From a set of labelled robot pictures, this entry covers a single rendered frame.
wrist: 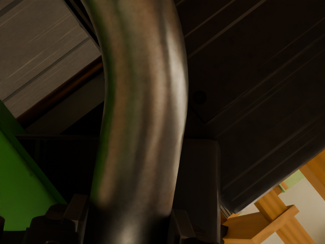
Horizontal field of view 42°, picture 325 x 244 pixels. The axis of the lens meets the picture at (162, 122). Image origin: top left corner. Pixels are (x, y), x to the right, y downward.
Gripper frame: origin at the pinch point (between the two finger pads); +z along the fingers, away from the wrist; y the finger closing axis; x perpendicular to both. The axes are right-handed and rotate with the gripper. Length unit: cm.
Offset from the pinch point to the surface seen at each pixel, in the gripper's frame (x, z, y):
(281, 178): 2.0, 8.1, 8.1
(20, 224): -0.8, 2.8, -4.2
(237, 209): 0.0, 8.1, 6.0
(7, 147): 2.2, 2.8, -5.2
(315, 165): -3, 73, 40
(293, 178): -103, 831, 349
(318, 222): -190, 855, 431
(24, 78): 5, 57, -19
